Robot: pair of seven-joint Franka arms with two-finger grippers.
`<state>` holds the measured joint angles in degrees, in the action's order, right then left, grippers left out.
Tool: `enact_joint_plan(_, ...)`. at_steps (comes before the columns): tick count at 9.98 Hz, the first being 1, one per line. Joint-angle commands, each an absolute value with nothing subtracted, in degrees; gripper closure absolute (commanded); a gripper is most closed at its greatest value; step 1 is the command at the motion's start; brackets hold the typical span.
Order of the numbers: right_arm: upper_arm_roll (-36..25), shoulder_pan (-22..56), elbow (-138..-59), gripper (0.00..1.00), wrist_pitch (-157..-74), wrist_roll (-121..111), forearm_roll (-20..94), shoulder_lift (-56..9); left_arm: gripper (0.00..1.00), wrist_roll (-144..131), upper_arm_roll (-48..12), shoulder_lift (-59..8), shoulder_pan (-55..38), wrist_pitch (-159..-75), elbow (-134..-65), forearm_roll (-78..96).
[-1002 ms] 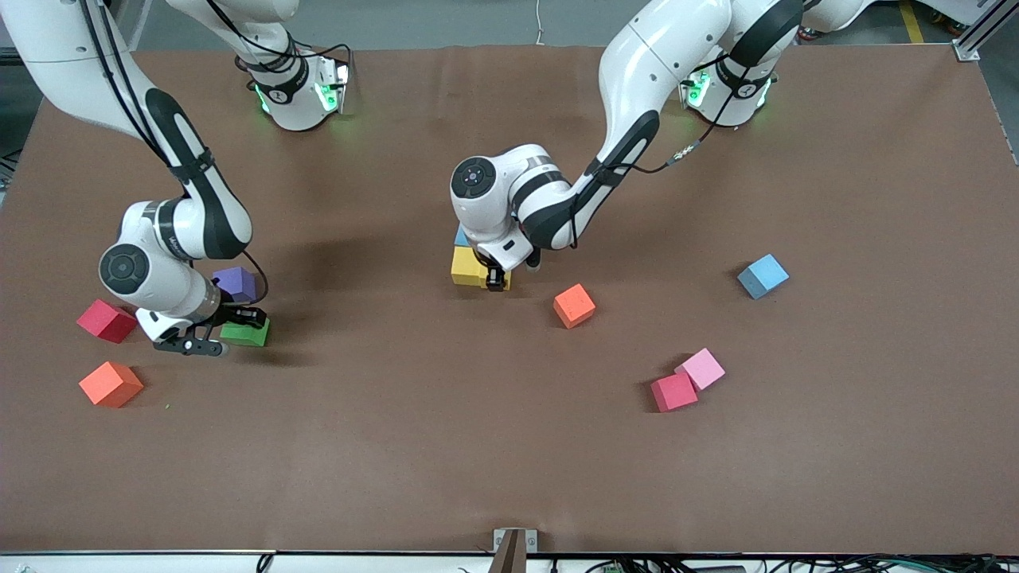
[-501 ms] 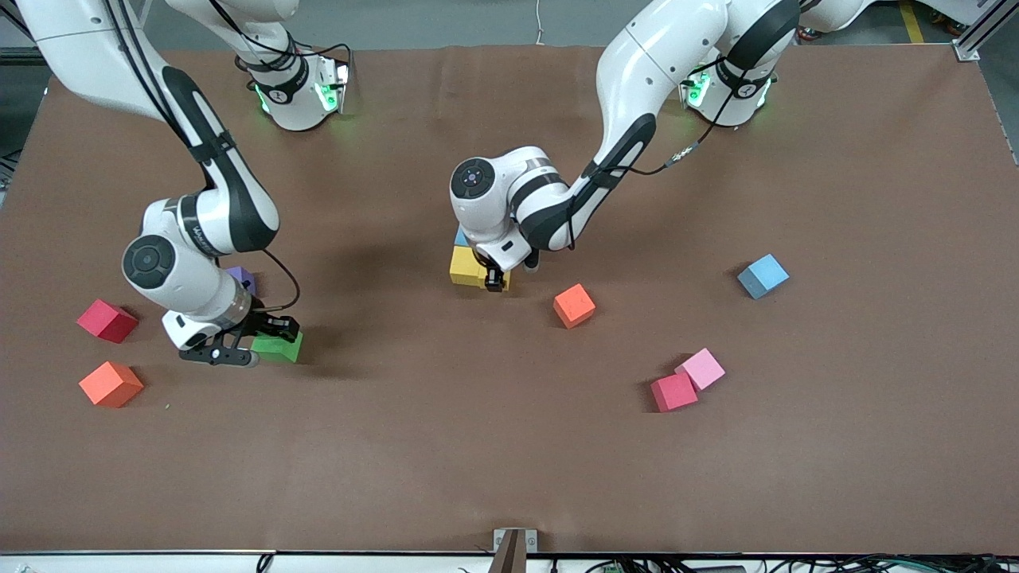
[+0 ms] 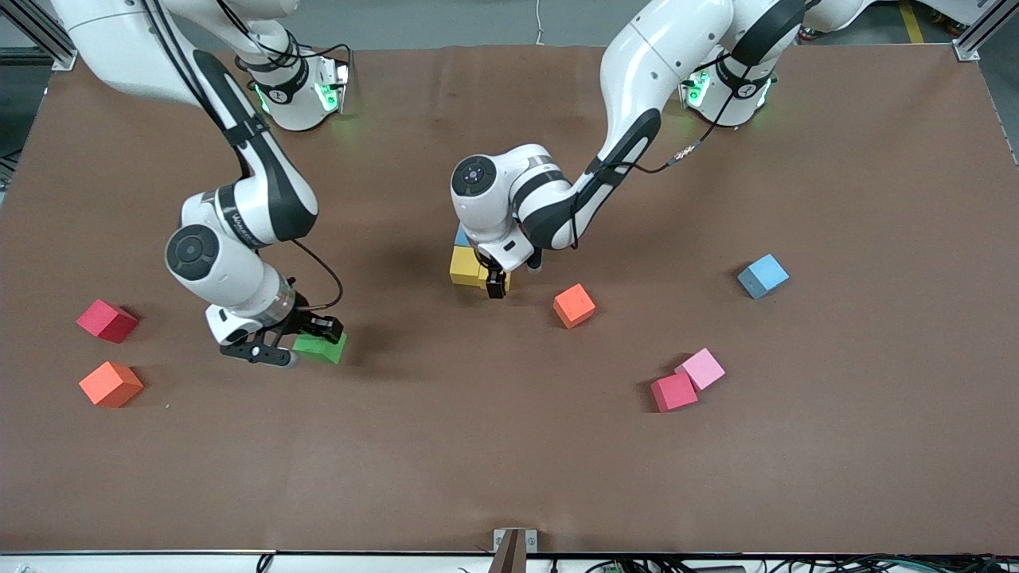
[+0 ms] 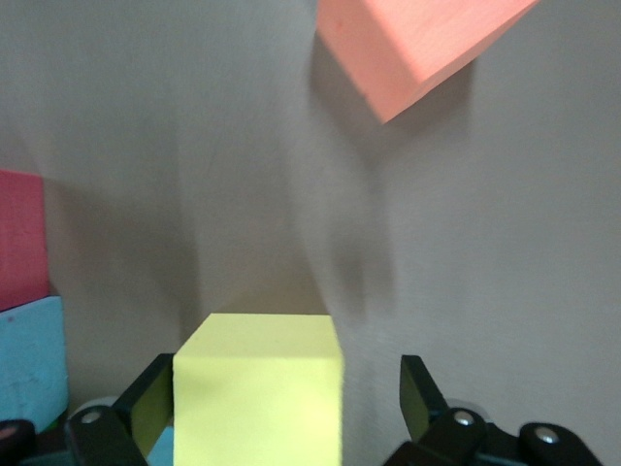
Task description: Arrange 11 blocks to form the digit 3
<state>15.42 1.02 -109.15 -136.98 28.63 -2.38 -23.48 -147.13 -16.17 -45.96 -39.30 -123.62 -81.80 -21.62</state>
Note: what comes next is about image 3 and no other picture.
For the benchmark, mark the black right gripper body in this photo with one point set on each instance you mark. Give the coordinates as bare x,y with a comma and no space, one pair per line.
306,322

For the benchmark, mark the green foam block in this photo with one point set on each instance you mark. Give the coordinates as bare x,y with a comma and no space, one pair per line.
322,350

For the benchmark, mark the blue foam block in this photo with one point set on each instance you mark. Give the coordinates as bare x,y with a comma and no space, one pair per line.
763,276
462,237

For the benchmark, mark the orange foam block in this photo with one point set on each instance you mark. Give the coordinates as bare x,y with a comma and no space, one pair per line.
574,306
110,383

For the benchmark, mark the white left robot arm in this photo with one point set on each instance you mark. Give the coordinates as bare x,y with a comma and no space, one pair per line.
486,211

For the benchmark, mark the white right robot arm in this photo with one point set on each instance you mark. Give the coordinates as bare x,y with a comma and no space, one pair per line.
231,282

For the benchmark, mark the red foam block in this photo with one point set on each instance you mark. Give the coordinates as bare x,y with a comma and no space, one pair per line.
106,321
673,392

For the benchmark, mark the brown table cover sheet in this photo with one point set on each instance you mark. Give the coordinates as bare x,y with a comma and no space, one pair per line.
509,446

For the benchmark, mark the pink foam block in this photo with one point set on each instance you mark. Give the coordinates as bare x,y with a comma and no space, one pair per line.
702,368

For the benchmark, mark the metal bracket with post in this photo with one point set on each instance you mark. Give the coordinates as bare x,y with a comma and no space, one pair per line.
513,553

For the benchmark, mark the aluminium frame post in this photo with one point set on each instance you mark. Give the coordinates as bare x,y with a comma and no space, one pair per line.
36,20
967,50

